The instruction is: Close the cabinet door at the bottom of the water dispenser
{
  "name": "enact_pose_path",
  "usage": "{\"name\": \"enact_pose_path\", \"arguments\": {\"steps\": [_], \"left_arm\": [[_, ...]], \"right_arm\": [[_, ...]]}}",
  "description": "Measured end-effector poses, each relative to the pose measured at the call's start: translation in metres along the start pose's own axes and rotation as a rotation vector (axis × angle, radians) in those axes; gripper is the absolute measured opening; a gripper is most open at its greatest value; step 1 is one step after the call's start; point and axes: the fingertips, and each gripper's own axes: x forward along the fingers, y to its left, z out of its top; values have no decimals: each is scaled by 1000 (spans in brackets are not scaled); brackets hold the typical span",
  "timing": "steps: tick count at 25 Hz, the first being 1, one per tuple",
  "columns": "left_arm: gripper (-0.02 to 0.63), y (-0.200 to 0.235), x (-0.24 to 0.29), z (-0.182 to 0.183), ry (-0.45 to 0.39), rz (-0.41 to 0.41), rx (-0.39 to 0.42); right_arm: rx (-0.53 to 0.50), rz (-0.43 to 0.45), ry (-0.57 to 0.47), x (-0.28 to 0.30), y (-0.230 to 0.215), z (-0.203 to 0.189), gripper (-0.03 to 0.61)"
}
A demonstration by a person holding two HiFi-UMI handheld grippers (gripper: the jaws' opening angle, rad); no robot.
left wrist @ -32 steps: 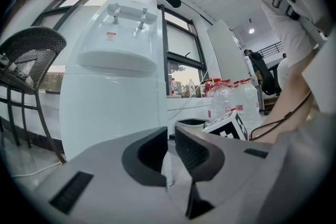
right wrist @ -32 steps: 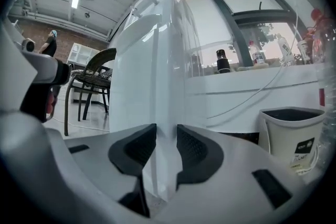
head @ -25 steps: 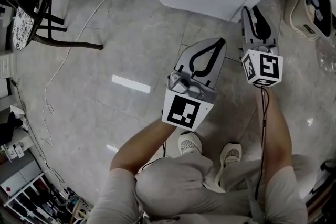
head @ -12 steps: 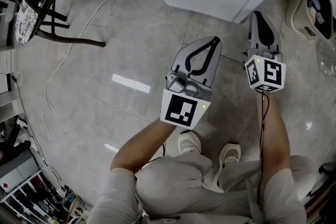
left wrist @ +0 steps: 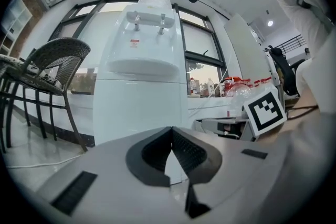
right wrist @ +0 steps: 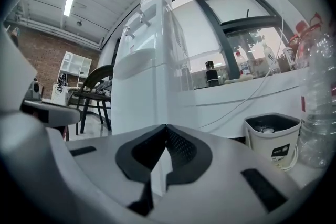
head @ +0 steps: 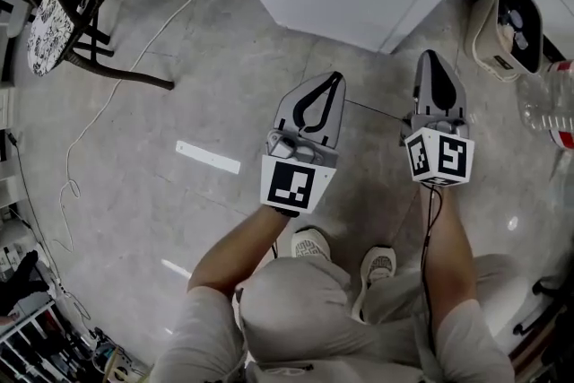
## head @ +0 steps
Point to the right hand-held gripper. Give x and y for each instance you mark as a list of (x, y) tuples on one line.
[(453, 159)]

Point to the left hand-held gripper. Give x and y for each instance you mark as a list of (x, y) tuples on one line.
[(289, 186)]

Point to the white cabinet door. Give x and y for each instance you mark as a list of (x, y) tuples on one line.
[(341, 0)]

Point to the person's left forearm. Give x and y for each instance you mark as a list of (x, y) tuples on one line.
[(237, 251)]

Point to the person's right forearm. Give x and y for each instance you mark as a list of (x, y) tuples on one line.
[(450, 246)]

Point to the beige trash bin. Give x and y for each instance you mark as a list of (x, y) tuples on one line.
[(486, 40)]

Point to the white floor strip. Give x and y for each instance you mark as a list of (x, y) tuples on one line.
[(208, 157)]

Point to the person's left shoe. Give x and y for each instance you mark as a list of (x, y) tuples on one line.
[(310, 244)]

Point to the person's shoe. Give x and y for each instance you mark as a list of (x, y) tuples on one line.
[(380, 264), (310, 244)]

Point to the person's right shoe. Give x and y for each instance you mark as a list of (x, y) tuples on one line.
[(380, 264)]

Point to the dark wicker chair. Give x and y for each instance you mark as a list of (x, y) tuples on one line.
[(134, 78)]

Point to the person's grey trousers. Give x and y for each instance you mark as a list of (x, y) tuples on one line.
[(291, 309)]

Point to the black chair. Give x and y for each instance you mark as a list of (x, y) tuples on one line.
[(551, 287)]

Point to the person's grey shirt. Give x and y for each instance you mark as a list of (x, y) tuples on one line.
[(202, 341)]

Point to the floral seat cushion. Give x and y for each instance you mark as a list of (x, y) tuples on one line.
[(49, 27)]

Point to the white metal rack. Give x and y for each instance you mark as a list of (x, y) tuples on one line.
[(27, 341)]

